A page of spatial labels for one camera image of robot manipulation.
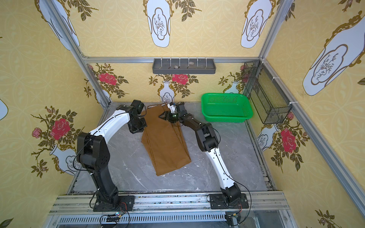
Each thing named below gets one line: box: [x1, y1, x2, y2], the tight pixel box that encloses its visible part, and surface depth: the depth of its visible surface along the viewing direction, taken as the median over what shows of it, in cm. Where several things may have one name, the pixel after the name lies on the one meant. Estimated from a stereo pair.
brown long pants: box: [141, 103, 192, 176], surface depth 95 cm
